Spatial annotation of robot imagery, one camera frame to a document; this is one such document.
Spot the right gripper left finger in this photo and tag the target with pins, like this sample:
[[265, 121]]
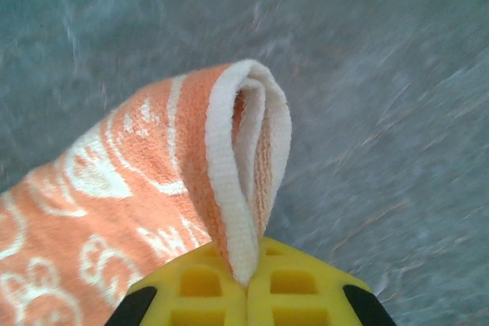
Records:
[[172, 303]]

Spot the pale orange patterned towel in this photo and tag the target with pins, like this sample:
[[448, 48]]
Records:
[[133, 188]]

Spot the grey marbled table mat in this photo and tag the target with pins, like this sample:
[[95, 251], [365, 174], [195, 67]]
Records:
[[382, 74]]

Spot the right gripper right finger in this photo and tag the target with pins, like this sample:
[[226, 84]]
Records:
[[328, 303]]

